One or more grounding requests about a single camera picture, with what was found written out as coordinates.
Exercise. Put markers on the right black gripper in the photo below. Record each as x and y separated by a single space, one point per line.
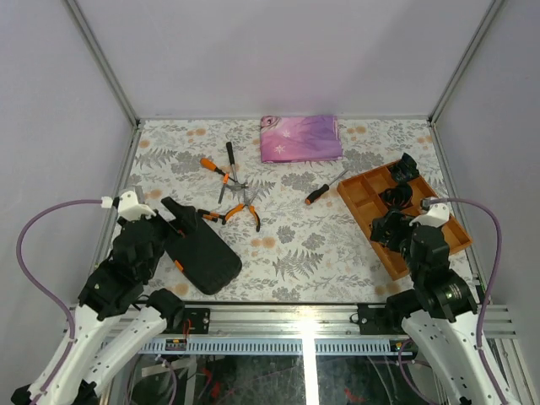
394 219

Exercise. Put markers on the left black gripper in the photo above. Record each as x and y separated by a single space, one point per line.
186 215

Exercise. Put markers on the black plastic tool case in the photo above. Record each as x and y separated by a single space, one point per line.
204 258

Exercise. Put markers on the large black orange screwdriver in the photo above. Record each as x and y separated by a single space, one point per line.
316 194

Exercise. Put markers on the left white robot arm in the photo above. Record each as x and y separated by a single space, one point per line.
83 366

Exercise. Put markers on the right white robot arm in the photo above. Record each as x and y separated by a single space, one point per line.
439 313

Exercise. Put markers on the small precision screwdriver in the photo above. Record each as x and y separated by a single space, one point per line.
212 216

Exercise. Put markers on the black tape roll middle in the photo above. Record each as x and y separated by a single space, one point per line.
398 197

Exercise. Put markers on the black tape roll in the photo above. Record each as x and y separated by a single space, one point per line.
398 197
404 170

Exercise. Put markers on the wooden compartment tray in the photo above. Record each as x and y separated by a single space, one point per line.
361 195

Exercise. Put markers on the black tape roll far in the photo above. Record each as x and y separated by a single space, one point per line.
404 170

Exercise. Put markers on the folded purple cloth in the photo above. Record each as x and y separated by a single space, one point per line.
290 139

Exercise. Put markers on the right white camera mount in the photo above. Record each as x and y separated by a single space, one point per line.
435 213

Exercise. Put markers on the small black handled hammer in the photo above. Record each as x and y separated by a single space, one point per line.
234 177

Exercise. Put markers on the orange handled long-nose pliers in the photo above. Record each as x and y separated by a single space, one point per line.
248 205

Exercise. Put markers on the aluminium front rail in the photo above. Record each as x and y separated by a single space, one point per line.
282 329

